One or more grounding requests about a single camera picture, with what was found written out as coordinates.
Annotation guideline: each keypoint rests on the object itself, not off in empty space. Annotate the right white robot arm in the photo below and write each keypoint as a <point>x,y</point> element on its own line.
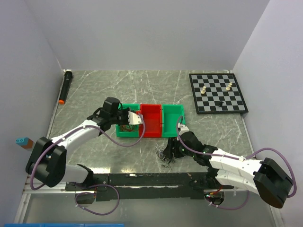
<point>262,177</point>

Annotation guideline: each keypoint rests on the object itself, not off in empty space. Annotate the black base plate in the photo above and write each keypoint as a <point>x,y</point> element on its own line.
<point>191,185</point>

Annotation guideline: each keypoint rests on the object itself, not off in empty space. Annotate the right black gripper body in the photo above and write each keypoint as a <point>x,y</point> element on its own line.
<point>180,149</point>

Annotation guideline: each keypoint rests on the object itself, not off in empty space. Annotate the blue brown brick tower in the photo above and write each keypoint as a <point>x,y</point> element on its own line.
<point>25,143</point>

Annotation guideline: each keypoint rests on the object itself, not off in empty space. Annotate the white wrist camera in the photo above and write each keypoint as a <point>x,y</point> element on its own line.
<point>134,119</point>
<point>181,128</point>

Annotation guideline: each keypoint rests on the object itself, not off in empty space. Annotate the black marker orange cap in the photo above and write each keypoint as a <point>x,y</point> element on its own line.
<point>68,76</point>

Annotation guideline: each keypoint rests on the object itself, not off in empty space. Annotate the black grey chessboard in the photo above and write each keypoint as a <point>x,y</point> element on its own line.
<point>216,84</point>

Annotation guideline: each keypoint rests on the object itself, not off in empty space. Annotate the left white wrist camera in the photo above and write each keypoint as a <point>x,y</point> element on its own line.
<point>134,119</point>

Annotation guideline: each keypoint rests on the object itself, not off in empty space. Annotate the green plastic bin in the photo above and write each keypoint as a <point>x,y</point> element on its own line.
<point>128,131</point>
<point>170,115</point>

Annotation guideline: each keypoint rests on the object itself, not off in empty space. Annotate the white chess piece left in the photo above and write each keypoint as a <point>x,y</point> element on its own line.
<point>203,91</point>

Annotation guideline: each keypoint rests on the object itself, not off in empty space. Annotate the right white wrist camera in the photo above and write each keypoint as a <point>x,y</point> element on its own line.
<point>181,128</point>

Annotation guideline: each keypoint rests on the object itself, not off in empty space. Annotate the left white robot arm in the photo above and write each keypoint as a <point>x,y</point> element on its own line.
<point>48,160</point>

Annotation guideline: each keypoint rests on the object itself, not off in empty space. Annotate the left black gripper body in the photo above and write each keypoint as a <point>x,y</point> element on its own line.
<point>121,117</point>

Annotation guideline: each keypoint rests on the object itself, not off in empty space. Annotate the aluminium rail frame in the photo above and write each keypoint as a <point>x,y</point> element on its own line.
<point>26,196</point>

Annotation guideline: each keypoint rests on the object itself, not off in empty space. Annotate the red plastic bin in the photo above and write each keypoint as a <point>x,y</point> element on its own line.
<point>152,115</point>

